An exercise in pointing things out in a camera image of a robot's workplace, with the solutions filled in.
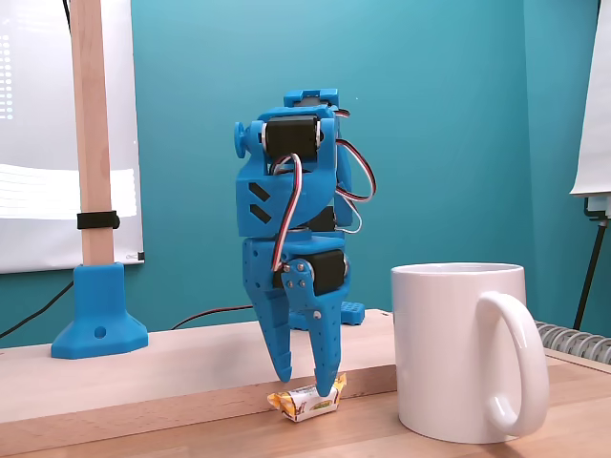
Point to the white ceramic mug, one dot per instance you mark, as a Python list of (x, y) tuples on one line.
[(439, 353)]

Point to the wooden camera post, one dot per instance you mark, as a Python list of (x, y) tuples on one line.
[(93, 143)]

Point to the black flipchart easel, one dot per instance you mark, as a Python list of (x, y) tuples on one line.
[(599, 210)]

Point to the white flipchart paper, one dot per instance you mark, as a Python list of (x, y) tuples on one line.
[(596, 119)]

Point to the blue printed stand base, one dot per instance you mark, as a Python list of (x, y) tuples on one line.
[(98, 310)]

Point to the yellow white sweet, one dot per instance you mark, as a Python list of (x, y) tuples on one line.
[(301, 405)]

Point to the light wooden board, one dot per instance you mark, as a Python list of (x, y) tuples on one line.
[(167, 353)]

